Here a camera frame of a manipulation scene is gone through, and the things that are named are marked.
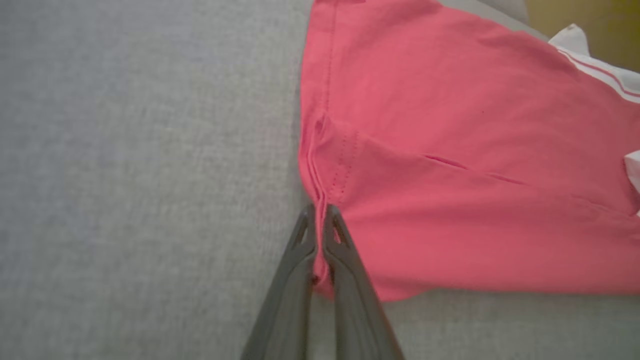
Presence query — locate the yellow sofa backrest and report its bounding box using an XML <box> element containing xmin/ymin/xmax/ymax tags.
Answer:
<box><xmin>525</xmin><ymin>0</ymin><xmax>640</xmax><ymax>73</ymax></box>

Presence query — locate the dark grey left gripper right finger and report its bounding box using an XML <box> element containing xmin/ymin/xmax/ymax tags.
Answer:
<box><xmin>322</xmin><ymin>204</ymin><xmax>406</xmax><ymax>360</ymax></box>

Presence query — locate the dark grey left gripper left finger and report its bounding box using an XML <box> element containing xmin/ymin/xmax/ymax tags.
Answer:
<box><xmin>240</xmin><ymin>204</ymin><xmax>319</xmax><ymax>360</ymax></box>

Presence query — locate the red garment white striped trim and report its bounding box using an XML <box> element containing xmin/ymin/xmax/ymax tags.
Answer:
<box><xmin>298</xmin><ymin>0</ymin><xmax>640</xmax><ymax>303</ymax></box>

